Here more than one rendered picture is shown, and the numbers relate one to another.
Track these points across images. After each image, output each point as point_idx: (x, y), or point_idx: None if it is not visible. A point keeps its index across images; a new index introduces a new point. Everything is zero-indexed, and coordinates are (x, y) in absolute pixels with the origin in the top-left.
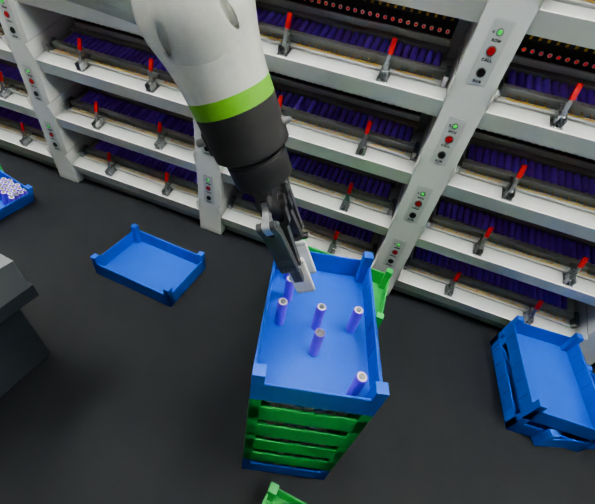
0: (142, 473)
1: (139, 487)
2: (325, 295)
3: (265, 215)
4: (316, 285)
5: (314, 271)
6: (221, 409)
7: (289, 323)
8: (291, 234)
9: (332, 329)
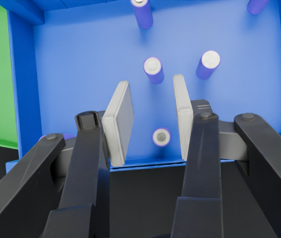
0: (253, 223)
1: (265, 220)
2: (89, 70)
3: None
4: (72, 89)
5: (128, 84)
6: (181, 171)
7: (162, 118)
8: (197, 169)
9: (153, 49)
